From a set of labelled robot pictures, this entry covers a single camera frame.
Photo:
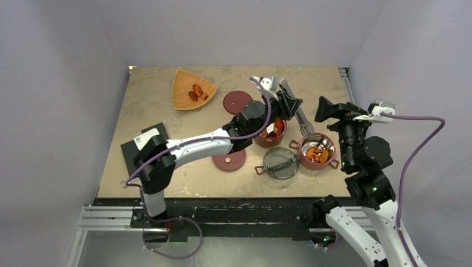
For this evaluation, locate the braised pork belly piece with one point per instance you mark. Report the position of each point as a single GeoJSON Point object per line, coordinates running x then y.
{"type": "Point", "coordinates": [197, 89]}

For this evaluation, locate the red white shrimp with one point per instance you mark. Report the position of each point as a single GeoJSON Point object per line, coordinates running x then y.
{"type": "Point", "coordinates": [278, 128]}

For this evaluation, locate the orange fried chicken wing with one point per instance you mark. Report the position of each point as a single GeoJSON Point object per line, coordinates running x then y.
{"type": "Point", "coordinates": [313, 153]}

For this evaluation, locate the white small device box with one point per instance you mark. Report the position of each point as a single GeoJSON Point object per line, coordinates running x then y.
{"type": "Point", "coordinates": [141, 140]}

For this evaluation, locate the steel food tongs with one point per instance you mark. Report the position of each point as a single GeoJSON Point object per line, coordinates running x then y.
{"type": "Point", "coordinates": [306, 128]}

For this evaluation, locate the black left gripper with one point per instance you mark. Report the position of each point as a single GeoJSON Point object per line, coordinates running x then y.
{"type": "Point", "coordinates": [290, 104]}

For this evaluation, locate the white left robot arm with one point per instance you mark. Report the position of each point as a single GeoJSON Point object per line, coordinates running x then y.
{"type": "Point", "coordinates": [157, 158]}

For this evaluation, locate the white round rice cracker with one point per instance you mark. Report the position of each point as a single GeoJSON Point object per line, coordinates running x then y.
{"type": "Point", "coordinates": [270, 128]}

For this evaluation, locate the dark red steel lunch pot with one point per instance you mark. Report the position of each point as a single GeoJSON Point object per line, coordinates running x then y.
{"type": "Point", "coordinates": [264, 140]}

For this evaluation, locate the orange fried cutlet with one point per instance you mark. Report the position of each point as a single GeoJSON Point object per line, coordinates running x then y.
{"type": "Point", "coordinates": [193, 96]}

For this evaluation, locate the woven bamboo basket tray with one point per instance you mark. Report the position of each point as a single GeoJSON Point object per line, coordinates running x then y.
{"type": "Point", "coordinates": [182, 84]}

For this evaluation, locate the glass lid with red clasp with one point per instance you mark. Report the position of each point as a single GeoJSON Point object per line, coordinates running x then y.
{"type": "Point", "coordinates": [279, 163]}

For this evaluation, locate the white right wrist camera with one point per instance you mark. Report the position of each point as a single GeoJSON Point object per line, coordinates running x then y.
{"type": "Point", "coordinates": [376, 110]}

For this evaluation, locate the black network switch box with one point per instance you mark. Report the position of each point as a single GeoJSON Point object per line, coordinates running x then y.
{"type": "Point", "coordinates": [130, 150]}

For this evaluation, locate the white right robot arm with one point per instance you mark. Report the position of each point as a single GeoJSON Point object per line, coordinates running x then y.
{"type": "Point", "coordinates": [363, 159]}

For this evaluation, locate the dark red round lid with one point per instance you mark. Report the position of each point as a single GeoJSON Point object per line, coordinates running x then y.
{"type": "Point", "coordinates": [234, 102]}

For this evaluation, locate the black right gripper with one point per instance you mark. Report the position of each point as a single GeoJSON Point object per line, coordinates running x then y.
{"type": "Point", "coordinates": [327, 109]}

